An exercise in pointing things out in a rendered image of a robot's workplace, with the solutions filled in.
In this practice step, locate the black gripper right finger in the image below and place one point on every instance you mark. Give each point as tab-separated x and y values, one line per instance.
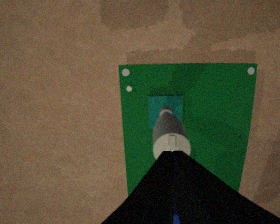
202	198

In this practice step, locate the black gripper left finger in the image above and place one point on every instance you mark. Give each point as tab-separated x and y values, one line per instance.
152	200

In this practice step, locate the green circuit board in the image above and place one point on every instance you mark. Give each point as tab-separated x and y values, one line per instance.
202	109

